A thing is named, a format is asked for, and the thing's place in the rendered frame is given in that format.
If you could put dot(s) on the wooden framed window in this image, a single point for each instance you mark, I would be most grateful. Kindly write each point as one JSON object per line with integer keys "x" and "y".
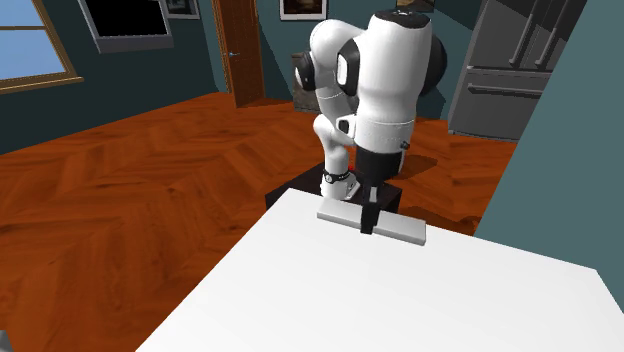
{"x": 24, "y": 44}

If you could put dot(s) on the dark robot stand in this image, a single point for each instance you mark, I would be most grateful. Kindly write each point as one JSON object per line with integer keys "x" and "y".
{"x": 297, "y": 187}

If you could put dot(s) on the white framed dark wall picture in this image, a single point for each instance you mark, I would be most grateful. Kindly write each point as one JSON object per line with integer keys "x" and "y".
{"x": 302, "y": 7}

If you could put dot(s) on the dark mottled box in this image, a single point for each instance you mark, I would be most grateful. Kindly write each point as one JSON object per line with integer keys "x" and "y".
{"x": 304, "y": 100}

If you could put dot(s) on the grey flat rectangular slab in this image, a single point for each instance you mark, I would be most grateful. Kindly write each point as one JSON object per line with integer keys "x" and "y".
{"x": 400, "y": 226}

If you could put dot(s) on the small grey framed wall picture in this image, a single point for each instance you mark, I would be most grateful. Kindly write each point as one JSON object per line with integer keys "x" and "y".
{"x": 181, "y": 7}

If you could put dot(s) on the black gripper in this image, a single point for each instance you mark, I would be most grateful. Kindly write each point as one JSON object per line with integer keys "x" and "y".
{"x": 378, "y": 164}

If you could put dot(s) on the grey framed dark window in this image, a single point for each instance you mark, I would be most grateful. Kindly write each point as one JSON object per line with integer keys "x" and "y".
{"x": 126, "y": 19}

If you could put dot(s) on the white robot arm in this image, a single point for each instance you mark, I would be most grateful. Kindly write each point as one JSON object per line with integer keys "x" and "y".
{"x": 385, "y": 88}

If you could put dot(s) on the brown wooden door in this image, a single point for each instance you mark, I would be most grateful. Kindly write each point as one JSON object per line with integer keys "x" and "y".
{"x": 241, "y": 53}

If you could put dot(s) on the grey refrigerator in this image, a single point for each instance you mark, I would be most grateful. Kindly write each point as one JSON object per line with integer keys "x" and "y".
{"x": 502, "y": 73}

